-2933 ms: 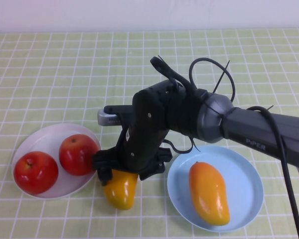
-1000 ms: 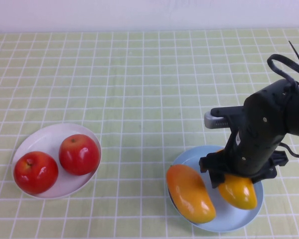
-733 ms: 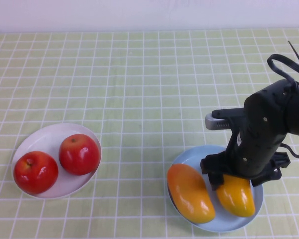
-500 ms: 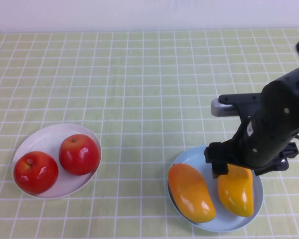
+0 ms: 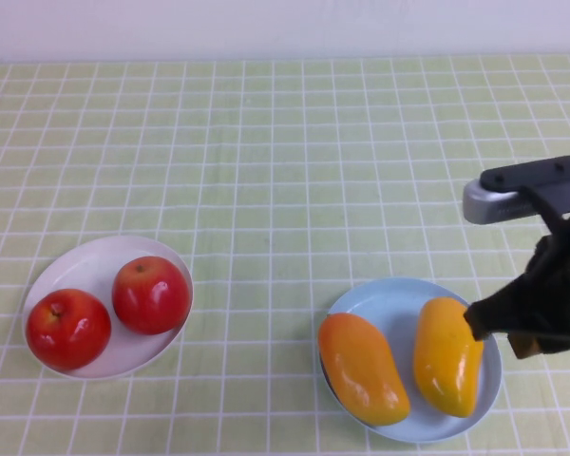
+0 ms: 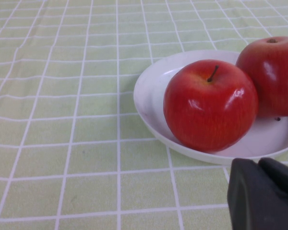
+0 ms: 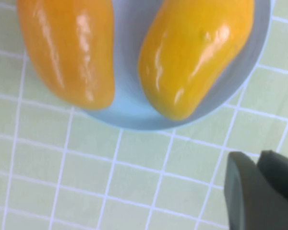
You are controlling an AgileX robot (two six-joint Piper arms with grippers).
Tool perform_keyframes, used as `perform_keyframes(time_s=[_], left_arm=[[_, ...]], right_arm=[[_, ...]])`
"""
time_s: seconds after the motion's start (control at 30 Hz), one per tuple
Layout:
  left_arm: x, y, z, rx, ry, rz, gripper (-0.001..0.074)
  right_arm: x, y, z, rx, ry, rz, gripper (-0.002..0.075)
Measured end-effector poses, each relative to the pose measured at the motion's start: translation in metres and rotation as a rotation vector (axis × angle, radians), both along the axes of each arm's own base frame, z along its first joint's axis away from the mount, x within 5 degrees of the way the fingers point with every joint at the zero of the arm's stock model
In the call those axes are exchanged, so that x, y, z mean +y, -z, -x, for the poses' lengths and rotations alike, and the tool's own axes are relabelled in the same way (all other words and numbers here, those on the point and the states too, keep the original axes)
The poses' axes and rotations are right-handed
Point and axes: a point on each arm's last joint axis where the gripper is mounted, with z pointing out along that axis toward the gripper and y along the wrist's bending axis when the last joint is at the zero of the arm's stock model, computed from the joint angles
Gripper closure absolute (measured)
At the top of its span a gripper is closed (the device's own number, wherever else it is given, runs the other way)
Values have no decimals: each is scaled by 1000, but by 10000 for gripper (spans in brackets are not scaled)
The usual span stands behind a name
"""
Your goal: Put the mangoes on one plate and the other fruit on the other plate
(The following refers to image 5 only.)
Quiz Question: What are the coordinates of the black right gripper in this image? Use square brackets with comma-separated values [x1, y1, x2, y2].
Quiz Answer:
[464, 211, 570, 361]

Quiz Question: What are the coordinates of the yellow mango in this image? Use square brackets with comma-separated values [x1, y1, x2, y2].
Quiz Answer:
[412, 296, 485, 419]

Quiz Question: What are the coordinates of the orange mango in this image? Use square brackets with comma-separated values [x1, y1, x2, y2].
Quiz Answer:
[317, 312, 411, 427]

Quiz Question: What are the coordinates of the red apple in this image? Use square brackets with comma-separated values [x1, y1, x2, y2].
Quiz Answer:
[111, 256, 194, 336]
[26, 288, 113, 372]

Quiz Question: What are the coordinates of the light blue round plate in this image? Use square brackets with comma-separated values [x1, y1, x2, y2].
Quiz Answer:
[317, 276, 504, 445]

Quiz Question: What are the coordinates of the white round plate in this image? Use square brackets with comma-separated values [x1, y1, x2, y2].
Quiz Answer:
[21, 236, 195, 381]

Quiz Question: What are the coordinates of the green checkered tablecloth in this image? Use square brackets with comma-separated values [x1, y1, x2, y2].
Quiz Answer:
[0, 54, 570, 456]

